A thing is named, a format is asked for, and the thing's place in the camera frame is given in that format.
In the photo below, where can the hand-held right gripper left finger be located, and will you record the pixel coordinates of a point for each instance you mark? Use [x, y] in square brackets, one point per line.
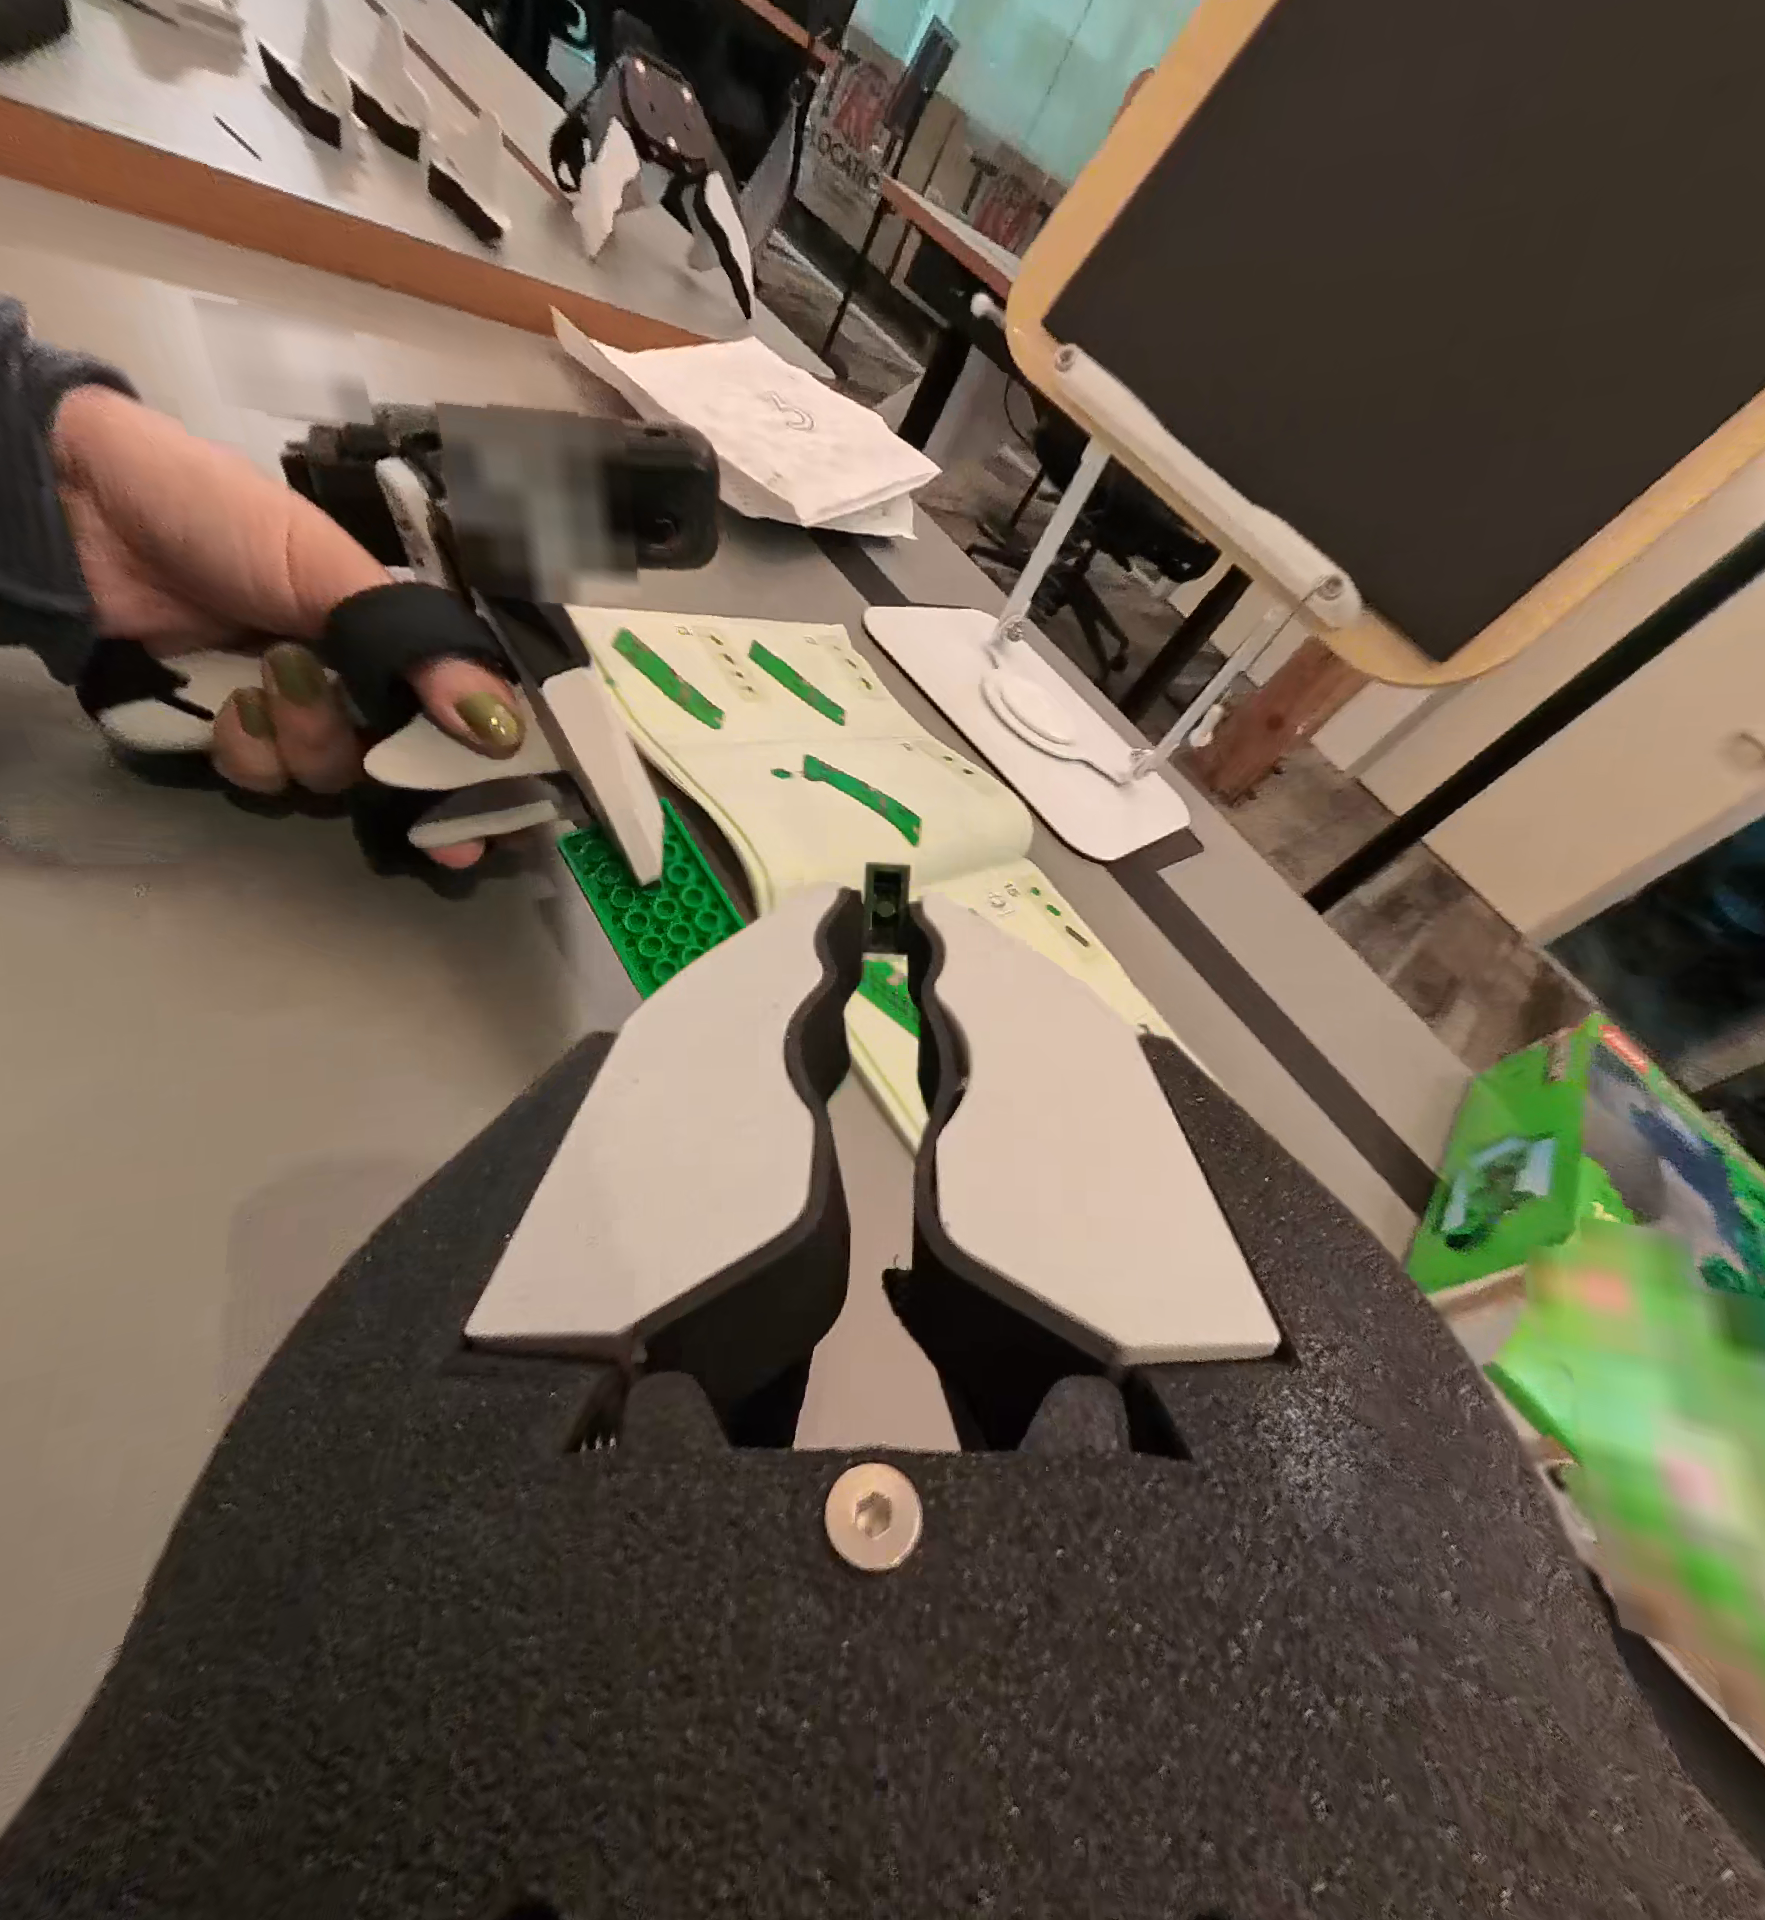
[658, 1169]

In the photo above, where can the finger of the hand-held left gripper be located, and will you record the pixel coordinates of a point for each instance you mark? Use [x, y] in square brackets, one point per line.
[605, 782]

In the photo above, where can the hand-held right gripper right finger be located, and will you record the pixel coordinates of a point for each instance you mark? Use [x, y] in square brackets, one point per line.
[1094, 1169]

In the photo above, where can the green studded brick plate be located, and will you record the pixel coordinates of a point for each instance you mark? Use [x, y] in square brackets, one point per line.
[658, 930]

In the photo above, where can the small dark green brick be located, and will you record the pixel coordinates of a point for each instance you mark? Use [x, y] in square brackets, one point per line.
[888, 909]

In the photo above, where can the grey desk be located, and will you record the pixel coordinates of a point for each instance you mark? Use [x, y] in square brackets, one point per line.
[223, 1125]

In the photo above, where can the person's left hand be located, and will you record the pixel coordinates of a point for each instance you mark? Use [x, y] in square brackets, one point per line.
[193, 541]

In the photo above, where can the white printed paper bag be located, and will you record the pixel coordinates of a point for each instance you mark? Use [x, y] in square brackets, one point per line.
[777, 436]

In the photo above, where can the brick instruction booklet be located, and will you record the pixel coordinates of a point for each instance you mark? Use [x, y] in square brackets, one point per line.
[883, 720]

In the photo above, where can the row of white grip parts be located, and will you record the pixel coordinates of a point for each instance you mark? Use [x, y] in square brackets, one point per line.
[605, 189]

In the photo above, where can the white tablet stand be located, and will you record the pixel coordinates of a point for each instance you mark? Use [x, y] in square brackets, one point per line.
[943, 659]

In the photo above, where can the green printed toy box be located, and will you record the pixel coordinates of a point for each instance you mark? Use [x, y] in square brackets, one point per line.
[1514, 1169]

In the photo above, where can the black office chair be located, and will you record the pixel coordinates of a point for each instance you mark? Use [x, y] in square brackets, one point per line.
[1107, 541]

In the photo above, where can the thin black rod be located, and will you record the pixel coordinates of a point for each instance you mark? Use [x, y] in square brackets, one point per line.
[237, 139]

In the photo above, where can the cream cabinet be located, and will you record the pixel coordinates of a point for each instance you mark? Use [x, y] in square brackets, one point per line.
[1649, 782]

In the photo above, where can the grey table with wooden edge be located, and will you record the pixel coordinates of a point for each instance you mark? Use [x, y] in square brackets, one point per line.
[119, 83]

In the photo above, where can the black panel with tan frame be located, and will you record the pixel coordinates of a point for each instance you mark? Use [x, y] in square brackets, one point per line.
[1423, 300]

